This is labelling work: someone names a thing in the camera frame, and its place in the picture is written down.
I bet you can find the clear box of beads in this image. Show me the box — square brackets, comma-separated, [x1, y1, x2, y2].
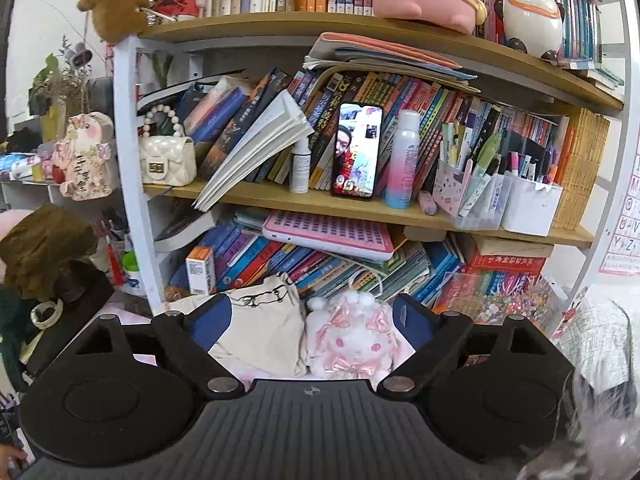
[432, 271, 564, 337]

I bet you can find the cream canvas tote bag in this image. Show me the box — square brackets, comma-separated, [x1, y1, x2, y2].
[167, 273, 306, 376]

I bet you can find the orange white small box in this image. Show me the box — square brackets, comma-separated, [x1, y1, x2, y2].
[186, 246, 216, 295]

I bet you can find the pink white plush bunny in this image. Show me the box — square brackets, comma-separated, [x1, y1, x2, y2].
[306, 289, 414, 387]

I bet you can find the pink white tablet keyboard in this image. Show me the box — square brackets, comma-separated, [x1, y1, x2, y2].
[262, 210, 395, 261]

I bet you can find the pink patterned pen holder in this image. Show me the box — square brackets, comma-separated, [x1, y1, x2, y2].
[433, 160, 473, 217]

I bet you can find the pink blue spray bottle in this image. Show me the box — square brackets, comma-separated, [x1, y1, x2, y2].
[384, 110, 421, 209]

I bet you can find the white pen holder box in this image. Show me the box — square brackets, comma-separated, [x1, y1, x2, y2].
[501, 174, 563, 237]

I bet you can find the grey knitted cloth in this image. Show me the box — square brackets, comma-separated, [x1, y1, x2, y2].
[556, 287, 639, 393]

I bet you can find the white quilted pearl handbag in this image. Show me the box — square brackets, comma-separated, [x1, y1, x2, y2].
[138, 104, 198, 188]

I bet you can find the brown fabric hat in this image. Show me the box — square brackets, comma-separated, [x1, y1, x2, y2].
[1, 204, 98, 301]

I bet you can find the wooden white-framed bookshelf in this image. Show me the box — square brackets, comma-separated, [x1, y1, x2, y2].
[112, 0, 640, 340]

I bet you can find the small white spray bottle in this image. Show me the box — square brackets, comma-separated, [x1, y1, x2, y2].
[288, 136, 311, 194]

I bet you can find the smartphone with lit screen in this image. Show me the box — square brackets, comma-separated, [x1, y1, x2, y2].
[330, 102, 384, 200]

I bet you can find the fanned open white book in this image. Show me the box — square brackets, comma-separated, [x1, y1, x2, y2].
[193, 90, 312, 212]

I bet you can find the white panda figurine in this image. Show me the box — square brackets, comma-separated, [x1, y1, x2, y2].
[494, 0, 564, 64]

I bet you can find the brown plush monkey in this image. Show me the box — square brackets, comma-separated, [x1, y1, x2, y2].
[77, 0, 150, 46]

